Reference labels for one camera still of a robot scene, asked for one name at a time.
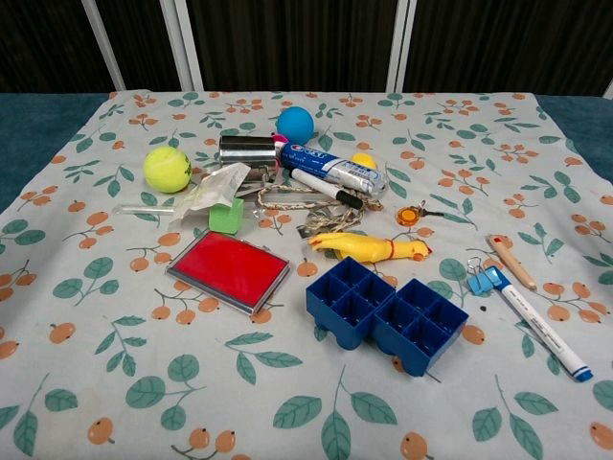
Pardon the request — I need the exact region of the small blue binder clip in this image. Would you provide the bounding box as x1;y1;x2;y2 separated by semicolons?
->
466;257;505;296

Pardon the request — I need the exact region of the white marker with black cap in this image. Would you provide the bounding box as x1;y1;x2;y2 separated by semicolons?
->
290;167;364;208

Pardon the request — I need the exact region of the yellow rubber chicken toy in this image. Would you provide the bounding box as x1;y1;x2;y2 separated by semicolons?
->
306;232;433;265

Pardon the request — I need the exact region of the blue white toothpaste tube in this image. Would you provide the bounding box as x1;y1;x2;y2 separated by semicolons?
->
277;142;390;196

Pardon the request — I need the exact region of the green foam cube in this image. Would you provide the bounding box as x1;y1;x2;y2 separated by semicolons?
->
208;197;245;235

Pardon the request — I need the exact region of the red ink stamp pad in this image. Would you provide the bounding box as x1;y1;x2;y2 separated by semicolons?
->
165;230;292;316

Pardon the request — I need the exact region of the blue plastic grid block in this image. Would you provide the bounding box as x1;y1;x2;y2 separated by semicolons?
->
372;279;470;380
305;256;397;353

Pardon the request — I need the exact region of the shiny metal cup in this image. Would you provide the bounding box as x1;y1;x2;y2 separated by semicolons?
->
218;135;281;176

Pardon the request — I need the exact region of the clear plastic wrapped packet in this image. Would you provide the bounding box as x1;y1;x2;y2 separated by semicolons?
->
173;162;251;222

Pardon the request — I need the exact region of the blue rubber ball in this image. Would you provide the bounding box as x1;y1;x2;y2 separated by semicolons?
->
278;106;316;145

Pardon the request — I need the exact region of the yellow-green tennis ball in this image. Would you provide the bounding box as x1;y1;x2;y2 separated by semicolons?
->
143;146;193;195

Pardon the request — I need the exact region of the clear plastic tube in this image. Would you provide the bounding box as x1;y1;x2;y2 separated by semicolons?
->
112;203;176;218

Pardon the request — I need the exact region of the floral print tablecloth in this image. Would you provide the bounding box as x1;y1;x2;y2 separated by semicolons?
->
0;89;613;460

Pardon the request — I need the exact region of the wooden pen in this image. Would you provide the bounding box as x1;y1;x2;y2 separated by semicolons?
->
487;233;538;291

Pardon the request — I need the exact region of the white marker with blue cap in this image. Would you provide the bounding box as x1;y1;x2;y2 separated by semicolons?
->
492;275;595;384

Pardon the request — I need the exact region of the beige braided cord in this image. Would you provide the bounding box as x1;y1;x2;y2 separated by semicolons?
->
256;184;384;242

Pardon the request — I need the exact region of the orange badge reel keychain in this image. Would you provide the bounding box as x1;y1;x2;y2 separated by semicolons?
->
395;199;444;228

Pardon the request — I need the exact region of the white partition frame post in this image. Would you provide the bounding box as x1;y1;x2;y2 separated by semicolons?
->
80;0;127;92
385;0;419;93
160;0;206;92

